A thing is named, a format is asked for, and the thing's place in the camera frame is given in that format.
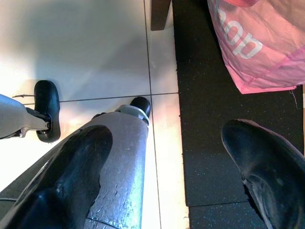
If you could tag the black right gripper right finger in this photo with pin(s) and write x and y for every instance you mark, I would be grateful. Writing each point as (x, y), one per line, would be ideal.
(274, 179)

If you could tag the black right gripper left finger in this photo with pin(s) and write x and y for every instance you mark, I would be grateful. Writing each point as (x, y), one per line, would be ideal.
(59, 186)

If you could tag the black rubber floor mat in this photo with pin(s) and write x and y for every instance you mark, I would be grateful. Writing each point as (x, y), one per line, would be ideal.
(202, 143)

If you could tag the grey robot left leg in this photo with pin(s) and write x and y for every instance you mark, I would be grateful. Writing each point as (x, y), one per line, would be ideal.
(12, 114)

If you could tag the black robot right foot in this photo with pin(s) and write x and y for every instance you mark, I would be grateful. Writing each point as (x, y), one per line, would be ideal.
(141, 105)

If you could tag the pink paper bag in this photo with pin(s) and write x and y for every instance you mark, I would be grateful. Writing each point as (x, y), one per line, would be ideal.
(267, 35)

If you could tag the dark wooden table leg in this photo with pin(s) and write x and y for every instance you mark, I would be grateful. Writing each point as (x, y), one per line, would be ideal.
(159, 14)

